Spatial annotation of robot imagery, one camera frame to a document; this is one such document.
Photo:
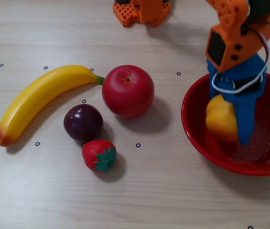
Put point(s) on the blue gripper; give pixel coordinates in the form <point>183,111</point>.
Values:
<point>244,105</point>

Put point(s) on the dark purple toy plum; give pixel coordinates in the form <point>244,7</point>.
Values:
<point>83,122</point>

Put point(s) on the yellow-orange toy peach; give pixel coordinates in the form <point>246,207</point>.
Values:
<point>220,121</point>

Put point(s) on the orange robot base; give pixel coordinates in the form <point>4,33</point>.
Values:
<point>146,12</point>

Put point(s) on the yellow toy banana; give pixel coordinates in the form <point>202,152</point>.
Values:
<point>36,95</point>

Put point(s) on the red toy apple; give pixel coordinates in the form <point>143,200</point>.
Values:
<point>127,95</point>

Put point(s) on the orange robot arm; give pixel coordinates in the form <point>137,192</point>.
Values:
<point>235,35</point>

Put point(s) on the red speckled enamel bowl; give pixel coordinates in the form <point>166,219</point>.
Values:
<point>197,133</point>

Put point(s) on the red toy strawberry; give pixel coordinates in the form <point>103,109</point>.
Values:
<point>94,152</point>

